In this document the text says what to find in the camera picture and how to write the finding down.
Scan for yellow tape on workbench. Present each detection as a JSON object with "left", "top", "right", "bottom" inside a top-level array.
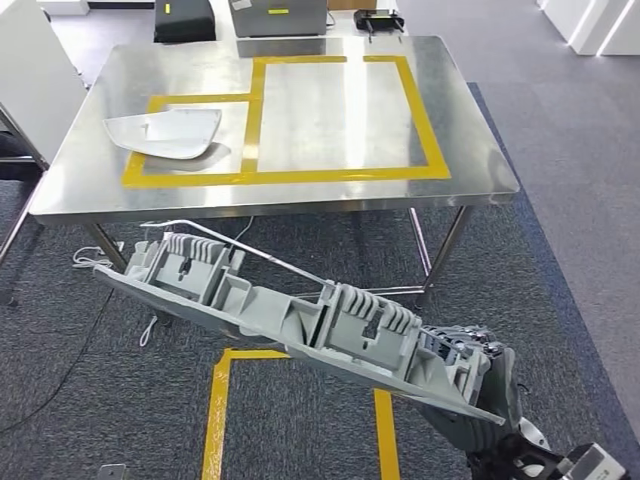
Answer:
[{"left": 121, "top": 54, "right": 453, "bottom": 191}]

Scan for white cabinet black plinth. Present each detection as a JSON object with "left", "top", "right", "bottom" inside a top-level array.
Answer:
[{"left": 37, "top": 0, "right": 156, "bottom": 18}]

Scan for yellow floor tape square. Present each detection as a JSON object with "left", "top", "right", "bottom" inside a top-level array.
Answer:
[{"left": 201, "top": 348, "right": 402, "bottom": 480}]

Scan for grey laptop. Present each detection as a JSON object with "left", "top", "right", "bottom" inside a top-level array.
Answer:
[{"left": 227, "top": 0, "right": 329, "bottom": 40}]

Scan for white floor cable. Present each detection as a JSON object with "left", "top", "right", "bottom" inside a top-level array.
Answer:
[{"left": 72, "top": 245, "right": 127, "bottom": 271}]

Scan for white desk steel legs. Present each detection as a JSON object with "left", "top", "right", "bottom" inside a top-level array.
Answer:
[{"left": 0, "top": 0, "right": 90, "bottom": 266}]

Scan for long grey plastic car part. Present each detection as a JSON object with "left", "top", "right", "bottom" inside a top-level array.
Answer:
[{"left": 93, "top": 219, "right": 506, "bottom": 427}]

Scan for black carrying case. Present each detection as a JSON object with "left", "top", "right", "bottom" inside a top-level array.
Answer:
[{"left": 152, "top": 0, "right": 218, "bottom": 45}]

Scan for black remote controller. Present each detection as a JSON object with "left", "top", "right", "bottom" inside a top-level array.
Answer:
[{"left": 352, "top": 7, "right": 407, "bottom": 45}]

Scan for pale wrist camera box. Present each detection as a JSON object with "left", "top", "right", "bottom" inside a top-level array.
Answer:
[{"left": 556, "top": 441, "right": 629, "bottom": 480}]

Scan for grey floor cable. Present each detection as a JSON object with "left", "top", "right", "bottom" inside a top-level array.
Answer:
[{"left": 233, "top": 214, "right": 257, "bottom": 244}]

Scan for black floor cable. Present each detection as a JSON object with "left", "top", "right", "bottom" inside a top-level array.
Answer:
[{"left": 0, "top": 287, "right": 117, "bottom": 437}]

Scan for stainless steel workbench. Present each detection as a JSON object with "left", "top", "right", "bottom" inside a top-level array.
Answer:
[{"left": 28, "top": 34, "right": 522, "bottom": 310}]

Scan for white curved plastic part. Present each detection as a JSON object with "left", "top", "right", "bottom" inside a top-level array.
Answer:
[{"left": 102, "top": 107, "right": 224, "bottom": 162}]

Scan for white table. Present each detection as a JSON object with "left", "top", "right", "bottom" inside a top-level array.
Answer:
[{"left": 208, "top": 0, "right": 410, "bottom": 40}]

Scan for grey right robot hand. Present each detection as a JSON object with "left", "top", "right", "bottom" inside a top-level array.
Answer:
[{"left": 422, "top": 324, "right": 522, "bottom": 422}]

